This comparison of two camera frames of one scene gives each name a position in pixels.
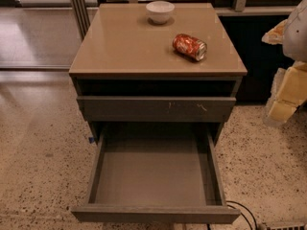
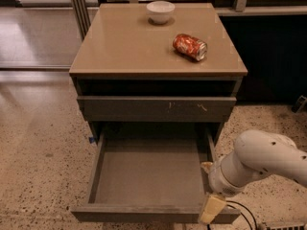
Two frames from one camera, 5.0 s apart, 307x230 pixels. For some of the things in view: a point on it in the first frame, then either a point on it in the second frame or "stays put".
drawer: x=157 y=172 stays put
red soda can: x=190 y=46 stays put
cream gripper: x=296 y=35 → x=218 y=178
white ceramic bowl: x=159 y=11 stays put
